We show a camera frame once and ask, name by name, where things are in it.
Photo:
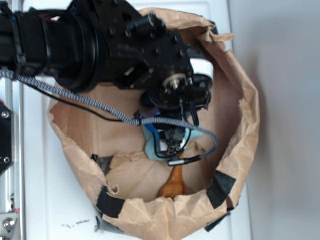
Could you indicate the teal knitted cloth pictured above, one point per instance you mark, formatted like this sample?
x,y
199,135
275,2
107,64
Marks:
x,y
152,147

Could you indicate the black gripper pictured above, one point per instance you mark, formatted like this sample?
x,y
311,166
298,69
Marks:
x,y
177,98

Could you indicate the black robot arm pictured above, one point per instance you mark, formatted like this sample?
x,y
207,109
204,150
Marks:
x,y
70,51

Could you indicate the black octagonal mount plate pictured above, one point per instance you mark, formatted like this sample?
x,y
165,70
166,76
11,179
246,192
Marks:
x,y
6,137

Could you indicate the brown conch seashell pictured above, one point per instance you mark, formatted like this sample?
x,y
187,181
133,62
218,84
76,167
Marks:
x,y
174,185

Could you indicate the aluminium extrusion rail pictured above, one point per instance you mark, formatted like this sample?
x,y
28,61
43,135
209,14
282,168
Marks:
x,y
12,182

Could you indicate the crumpled brown paper bag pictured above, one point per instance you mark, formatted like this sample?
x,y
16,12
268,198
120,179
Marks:
x,y
110,162

